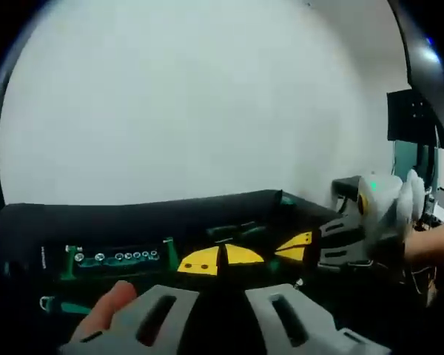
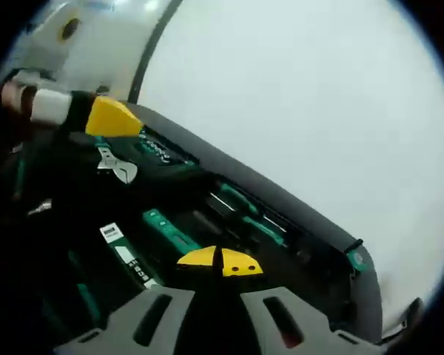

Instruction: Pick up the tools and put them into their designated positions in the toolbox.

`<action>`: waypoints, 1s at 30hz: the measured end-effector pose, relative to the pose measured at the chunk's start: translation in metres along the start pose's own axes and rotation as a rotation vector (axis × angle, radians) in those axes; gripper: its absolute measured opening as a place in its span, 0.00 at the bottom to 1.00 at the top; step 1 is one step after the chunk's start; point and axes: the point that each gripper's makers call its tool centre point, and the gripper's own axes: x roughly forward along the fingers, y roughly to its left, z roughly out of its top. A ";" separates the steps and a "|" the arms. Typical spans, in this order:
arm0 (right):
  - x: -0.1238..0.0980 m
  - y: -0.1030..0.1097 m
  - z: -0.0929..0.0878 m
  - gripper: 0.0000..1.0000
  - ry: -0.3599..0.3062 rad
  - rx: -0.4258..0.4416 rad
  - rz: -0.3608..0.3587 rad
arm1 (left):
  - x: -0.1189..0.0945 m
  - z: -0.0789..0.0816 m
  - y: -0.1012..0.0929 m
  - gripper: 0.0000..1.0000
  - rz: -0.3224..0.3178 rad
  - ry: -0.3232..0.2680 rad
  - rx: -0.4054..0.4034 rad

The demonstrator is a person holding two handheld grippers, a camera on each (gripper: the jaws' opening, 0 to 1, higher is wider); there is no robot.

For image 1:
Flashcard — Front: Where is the black monitor with mount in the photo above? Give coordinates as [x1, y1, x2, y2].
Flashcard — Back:
[387, 88, 438, 142]

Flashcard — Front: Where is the black desk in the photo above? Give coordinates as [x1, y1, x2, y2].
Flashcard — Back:
[332, 176, 360, 216]

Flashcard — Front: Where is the black toolbox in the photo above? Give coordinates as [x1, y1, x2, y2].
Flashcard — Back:
[0, 189, 360, 355]

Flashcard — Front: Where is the green handled screwdriver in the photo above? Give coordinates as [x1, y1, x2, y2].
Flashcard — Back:
[38, 294, 95, 316]

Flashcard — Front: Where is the person's left hand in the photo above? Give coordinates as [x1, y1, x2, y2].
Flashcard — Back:
[70, 280, 138, 343]

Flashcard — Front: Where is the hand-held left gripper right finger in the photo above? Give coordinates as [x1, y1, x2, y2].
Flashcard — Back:
[222, 243, 391, 355]

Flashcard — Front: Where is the teal partition panel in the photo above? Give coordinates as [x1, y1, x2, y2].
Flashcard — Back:
[394, 140, 436, 193]

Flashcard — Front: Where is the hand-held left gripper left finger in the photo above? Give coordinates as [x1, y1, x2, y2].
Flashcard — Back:
[58, 245, 223, 355]

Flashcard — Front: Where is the large black wall screen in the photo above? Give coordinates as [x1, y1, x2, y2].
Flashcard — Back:
[390, 0, 444, 151]

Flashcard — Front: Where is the row of silver sockets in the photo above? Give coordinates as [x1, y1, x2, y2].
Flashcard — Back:
[64, 236, 179, 281]

